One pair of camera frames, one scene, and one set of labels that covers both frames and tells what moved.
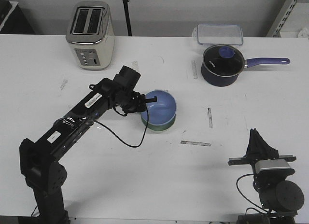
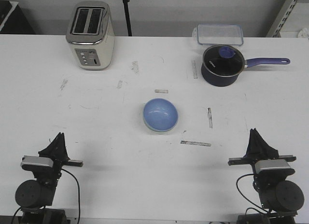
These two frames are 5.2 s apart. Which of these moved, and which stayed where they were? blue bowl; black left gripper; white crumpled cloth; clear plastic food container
Moved: blue bowl; black left gripper
Stayed: clear plastic food container; white crumpled cloth
